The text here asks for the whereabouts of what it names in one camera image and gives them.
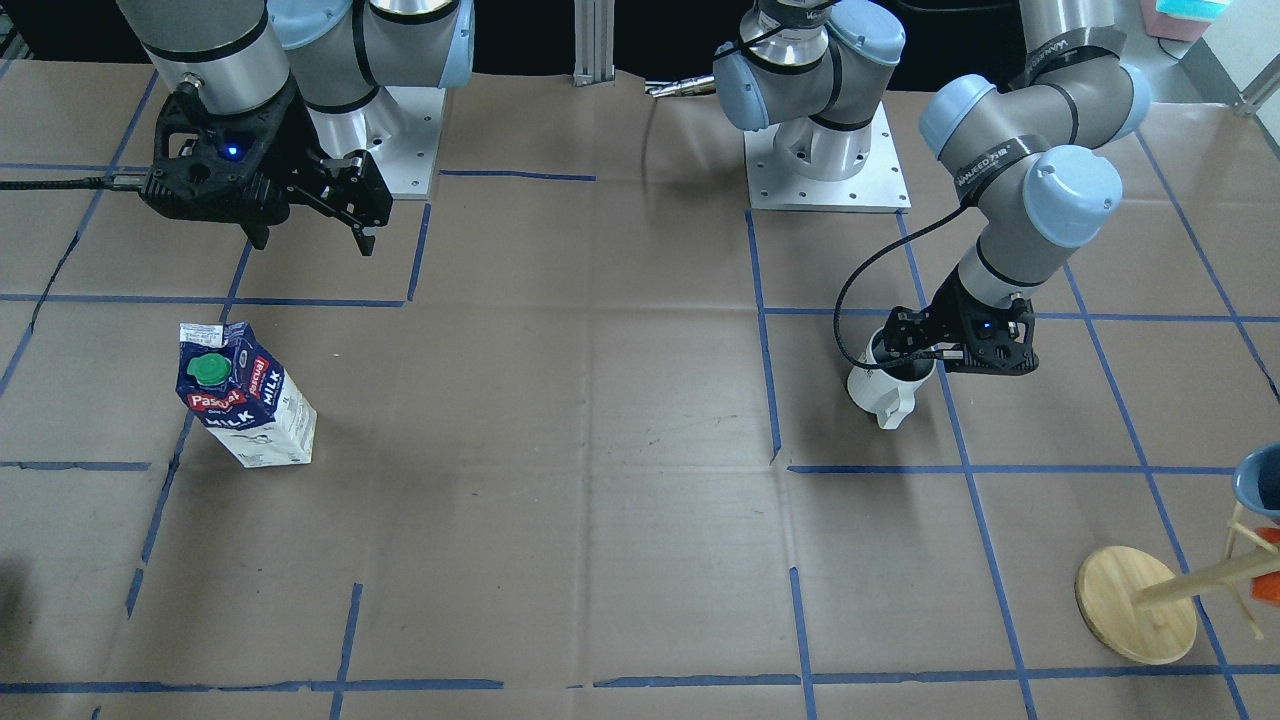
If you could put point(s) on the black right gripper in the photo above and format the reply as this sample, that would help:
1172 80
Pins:
287 143

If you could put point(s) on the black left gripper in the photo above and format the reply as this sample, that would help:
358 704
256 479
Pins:
958 306

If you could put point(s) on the white ceramic mug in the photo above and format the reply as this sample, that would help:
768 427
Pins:
889 393

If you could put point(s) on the blue white milk carton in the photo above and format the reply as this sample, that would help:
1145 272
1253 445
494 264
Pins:
243 395

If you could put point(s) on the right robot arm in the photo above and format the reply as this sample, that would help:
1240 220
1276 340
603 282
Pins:
340 53

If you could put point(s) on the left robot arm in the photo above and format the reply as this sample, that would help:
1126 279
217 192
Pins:
1026 158

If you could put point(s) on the wooden mug tree stand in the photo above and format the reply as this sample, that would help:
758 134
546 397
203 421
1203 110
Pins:
1138 607

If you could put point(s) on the blue mug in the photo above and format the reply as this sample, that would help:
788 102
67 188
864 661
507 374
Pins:
1256 481

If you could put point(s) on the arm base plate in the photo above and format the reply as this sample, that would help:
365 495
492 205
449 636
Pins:
800 166
400 126

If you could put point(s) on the aluminium frame post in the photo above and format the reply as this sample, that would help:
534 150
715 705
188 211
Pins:
593 27

